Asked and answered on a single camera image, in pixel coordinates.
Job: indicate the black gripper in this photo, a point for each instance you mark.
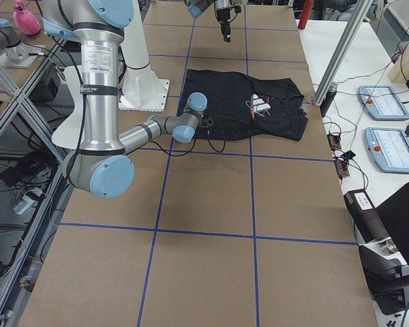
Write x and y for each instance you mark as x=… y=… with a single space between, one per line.
x=222 y=14
x=202 y=120

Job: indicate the black printed t-shirt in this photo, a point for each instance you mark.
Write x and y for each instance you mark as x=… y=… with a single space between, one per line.
x=241 y=106

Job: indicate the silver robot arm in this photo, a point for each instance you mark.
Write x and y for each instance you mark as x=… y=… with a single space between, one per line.
x=197 y=7
x=99 y=163

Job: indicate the spare grey robot arm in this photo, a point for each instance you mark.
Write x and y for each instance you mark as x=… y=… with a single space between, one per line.
x=13 y=53

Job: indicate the red cylinder bottle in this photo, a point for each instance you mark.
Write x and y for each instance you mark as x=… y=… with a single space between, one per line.
x=307 y=8

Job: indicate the upper blue teach pendant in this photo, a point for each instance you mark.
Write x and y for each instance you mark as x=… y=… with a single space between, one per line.
x=382 y=103

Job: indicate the blue teach pendant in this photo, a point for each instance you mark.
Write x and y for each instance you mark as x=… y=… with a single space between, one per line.
x=382 y=103
x=389 y=149

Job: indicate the lower blue teach pendant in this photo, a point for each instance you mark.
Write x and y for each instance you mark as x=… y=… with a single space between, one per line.
x=389 y=149

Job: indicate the black label printer box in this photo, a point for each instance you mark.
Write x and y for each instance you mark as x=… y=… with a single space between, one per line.
x=367 y=224

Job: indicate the pink plush toy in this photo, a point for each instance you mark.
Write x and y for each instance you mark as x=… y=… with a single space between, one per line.
x=24 y=19

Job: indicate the white power strip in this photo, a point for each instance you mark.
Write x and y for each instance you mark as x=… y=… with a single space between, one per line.
x=27 y=200

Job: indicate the black monitor on stand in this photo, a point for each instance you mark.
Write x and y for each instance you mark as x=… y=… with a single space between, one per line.
x=390 y=286

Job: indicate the aluminium frame post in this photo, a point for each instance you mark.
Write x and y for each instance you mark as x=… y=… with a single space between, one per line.
x=351 y=28

